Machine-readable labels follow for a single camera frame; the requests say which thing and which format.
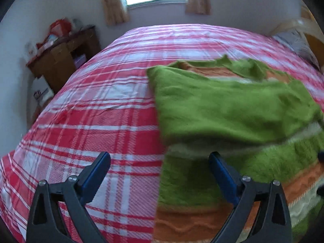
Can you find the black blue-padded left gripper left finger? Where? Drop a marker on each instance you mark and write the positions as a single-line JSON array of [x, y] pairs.
[[46, 223]]

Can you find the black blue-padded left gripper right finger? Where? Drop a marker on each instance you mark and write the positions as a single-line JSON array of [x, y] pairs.
[[272, 222]]

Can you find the green knitted sweater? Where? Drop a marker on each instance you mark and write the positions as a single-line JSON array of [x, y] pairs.
[[263, 122]]

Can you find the white paper bag black print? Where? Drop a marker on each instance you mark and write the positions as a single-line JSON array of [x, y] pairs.
[[38, 97]]

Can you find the red white plaid bedsheet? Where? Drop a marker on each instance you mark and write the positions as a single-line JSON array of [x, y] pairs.
[[107, 105]]

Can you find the grey patterned pillow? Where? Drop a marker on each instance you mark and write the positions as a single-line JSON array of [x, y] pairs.
[[297, 43]]

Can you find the brown wooden desk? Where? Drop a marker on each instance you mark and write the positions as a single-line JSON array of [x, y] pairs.
[[56, 64]]

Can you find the cream wooden headboard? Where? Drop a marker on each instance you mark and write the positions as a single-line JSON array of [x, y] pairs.
[[310, 30]]

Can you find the red items on desk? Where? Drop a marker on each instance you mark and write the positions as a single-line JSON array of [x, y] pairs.
[[61, 28]]

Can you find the beige left curtain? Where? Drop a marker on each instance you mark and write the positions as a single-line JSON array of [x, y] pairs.
[[115, 12]]

